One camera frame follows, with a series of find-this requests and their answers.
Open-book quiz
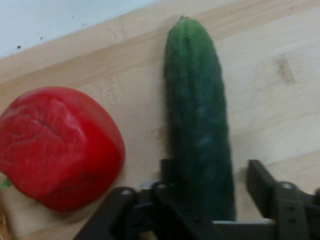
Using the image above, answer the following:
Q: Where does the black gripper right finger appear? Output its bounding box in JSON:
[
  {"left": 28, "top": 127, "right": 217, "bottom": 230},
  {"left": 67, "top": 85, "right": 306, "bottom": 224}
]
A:
[{"left": 246, "top": 159, "right": 320, "bottom": 240}]

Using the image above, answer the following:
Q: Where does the long dark green cucumber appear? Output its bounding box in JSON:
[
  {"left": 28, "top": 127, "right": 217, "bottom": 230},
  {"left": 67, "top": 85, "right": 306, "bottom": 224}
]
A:
[{"left": 163, "top": 15, "right": 237, "bottom": 222}]

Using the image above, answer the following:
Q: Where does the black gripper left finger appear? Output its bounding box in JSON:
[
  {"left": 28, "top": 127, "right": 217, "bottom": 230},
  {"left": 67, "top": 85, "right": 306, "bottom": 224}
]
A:
[{"left": 74, "top": 158, "right": 214, "bottom": 240}]

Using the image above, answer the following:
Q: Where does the wooden cutting board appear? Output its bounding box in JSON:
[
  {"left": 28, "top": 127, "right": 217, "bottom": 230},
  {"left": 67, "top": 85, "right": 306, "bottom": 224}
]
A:
[{"left": 0, "top": 0, "right": 320, "bottom": 240}]

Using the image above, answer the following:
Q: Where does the red bell pepper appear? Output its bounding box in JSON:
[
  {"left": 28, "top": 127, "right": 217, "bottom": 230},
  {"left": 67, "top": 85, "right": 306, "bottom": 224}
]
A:
[{"left": 0, "top": 86, "right": 127, "bottom": 213}]

